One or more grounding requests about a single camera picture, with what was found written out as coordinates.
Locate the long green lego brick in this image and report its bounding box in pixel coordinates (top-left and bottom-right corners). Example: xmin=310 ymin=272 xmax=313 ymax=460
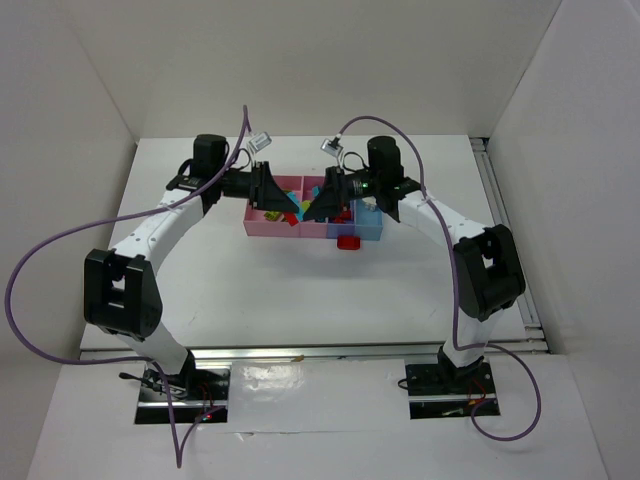
xmin=264 ymin=211 xmax=282 ymax=222

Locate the wide red lego brick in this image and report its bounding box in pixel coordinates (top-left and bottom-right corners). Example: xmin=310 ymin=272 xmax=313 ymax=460
xmin=336 ymin=235 xmax=361 ymax=251

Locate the grey white lego piece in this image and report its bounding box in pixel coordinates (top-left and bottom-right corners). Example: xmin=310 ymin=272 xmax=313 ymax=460
xmin=363 ymin=200 xmax=377 ymax=211

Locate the multicolour lego stack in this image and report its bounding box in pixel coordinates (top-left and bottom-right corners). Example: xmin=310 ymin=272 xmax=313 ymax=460
xmin=282 ymin=200 xmax=311 ymax=227

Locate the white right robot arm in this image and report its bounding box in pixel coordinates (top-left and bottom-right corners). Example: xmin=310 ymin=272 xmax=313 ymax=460
xmin=304 ymin=136 xmax=526 ymax=384

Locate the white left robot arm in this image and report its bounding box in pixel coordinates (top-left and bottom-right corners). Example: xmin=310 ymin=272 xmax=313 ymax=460
xmin=84 ymin=134 xmax=300 ymax=397

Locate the large pink container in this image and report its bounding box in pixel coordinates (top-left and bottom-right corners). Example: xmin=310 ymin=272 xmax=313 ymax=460
xmin=243 ymin=175 xmax=303 ymax=238

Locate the dark blue container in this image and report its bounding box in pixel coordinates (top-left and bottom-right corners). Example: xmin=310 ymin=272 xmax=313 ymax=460
xmin=327 ymin=201 xmax=355 ymax=239

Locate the narrow pink container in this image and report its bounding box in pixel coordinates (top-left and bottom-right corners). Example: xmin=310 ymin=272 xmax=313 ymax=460
xmin=300 ymin=176 xmax=328 ymax=239

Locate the light blue container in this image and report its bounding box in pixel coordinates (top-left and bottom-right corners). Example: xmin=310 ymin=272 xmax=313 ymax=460
xmin=355 ymin=199 xmax=383 ymax=241

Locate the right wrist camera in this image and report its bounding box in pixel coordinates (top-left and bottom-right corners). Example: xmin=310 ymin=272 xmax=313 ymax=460
xmin=320 ymin=137 xmax=343 ymax=158

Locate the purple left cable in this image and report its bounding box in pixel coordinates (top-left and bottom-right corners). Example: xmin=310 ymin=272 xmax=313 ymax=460
xmin=4 ymin=104 xmax=254 ymax=469

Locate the aluminium side rail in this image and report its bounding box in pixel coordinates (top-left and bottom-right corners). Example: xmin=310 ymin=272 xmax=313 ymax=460
xmin=469 ymin=137 xmax=546 ymax=342

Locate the aluminium front rail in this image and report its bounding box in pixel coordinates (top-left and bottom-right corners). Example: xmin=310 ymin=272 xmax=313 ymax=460
xmin=80 ymin=339 xmax=549 ymax=361

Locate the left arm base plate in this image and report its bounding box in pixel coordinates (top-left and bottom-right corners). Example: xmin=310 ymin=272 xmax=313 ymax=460
xmin=134 ymin=366 xmax=231 ymax=425

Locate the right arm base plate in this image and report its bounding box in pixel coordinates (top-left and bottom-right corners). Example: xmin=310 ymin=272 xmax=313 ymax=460
xmin=397 ymin=362 xmax=500 ymax=420

